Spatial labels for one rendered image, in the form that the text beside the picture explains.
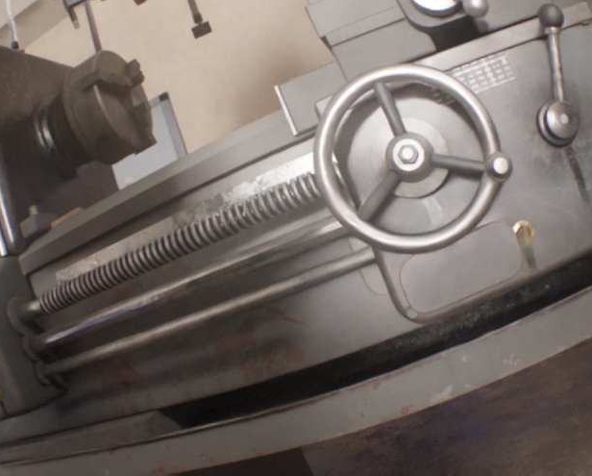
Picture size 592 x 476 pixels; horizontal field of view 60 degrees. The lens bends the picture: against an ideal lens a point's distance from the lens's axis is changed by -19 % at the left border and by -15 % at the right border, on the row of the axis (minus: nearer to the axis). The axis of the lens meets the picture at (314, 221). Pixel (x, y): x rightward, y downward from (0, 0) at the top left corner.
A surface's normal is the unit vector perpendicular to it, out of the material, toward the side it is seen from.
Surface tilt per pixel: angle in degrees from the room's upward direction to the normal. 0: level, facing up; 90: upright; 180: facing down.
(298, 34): 90
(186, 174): 90
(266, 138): 90
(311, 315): 90
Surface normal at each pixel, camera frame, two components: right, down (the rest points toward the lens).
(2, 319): 0.90, -0.37
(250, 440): -0.21, 0.04
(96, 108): -0.08, 0.32
